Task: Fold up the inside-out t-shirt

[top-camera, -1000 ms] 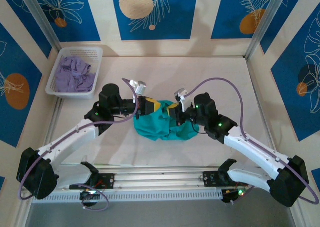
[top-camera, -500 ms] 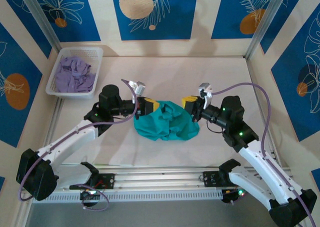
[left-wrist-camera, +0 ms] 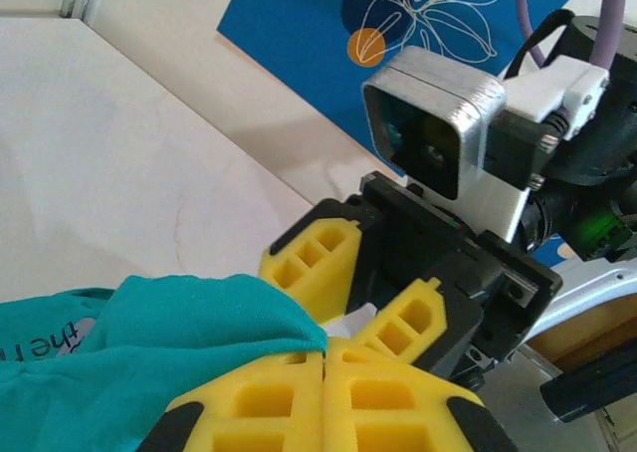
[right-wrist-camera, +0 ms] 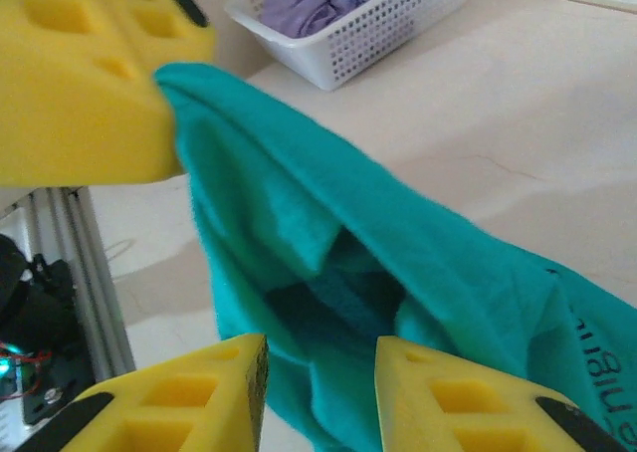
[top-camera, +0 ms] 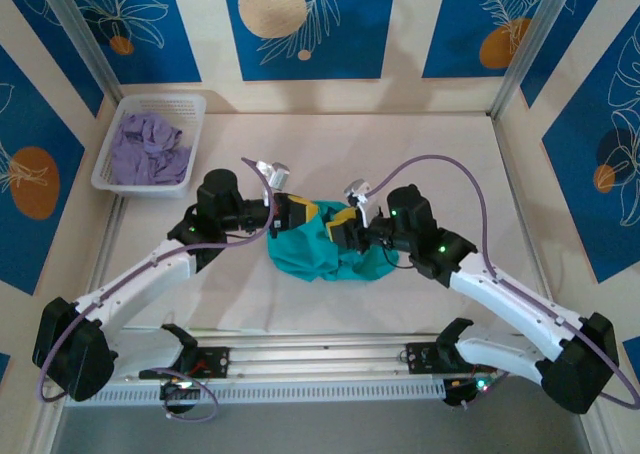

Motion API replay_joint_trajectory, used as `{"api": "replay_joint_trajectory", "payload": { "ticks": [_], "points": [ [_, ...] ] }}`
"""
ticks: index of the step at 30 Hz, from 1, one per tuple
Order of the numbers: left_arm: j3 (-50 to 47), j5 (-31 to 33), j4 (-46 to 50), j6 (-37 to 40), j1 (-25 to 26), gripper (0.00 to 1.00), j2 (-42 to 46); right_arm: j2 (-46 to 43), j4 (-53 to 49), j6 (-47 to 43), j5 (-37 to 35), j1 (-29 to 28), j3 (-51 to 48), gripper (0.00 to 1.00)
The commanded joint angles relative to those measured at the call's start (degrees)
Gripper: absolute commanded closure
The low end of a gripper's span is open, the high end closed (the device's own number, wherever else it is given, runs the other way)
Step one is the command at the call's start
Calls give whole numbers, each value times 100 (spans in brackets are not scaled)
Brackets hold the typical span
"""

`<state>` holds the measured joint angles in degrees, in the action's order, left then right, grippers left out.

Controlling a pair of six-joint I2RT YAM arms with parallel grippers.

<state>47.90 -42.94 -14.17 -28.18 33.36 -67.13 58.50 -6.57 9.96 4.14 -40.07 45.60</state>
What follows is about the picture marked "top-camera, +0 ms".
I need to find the teal t-shirt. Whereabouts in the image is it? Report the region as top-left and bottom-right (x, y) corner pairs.
(266, 198), (401, 284)

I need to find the white plastic basket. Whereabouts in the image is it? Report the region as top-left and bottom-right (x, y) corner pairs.
(90, 92), (208, 200)

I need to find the purple t-shirt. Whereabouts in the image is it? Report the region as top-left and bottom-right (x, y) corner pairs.
(108, 112), (194, 186)

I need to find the white table cover cloth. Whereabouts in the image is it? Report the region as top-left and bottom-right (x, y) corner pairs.
(117, 113), (556, 334)

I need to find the black right controller board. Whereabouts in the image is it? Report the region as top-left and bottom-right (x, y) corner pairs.
(442, 377), (501, 408)

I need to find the black controller board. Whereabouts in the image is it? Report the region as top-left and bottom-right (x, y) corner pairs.
(159, 377), (204, 406)
(442, 377), (501, 408)

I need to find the black left controller board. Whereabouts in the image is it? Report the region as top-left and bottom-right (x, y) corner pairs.
(159, 377), (204, 406)

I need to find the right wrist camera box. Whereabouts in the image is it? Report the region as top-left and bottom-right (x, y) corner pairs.
(342, 177), (382, 228)

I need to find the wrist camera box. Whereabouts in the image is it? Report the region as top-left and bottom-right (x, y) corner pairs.
(342, 177), (382, 228)
(253, 160), (292, 191)

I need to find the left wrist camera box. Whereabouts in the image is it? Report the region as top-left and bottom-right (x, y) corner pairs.
(253, 160), (292, 191)

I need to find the aluminium mounting rail frame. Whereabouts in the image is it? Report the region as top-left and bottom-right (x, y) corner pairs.
(42, 329), (594, 388)

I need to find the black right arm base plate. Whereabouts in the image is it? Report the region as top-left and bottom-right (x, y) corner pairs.
(405, 342), (499, 375)

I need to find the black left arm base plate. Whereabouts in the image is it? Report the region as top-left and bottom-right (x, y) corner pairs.
(138, 346), (230, 379)

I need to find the white slotted cable duct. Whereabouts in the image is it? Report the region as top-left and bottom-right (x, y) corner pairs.
(62, 379), (449, 406)

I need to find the aluminium corner post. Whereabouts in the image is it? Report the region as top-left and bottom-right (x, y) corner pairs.
(489, 0), (584, 120)
(37, 0), (140, 128)

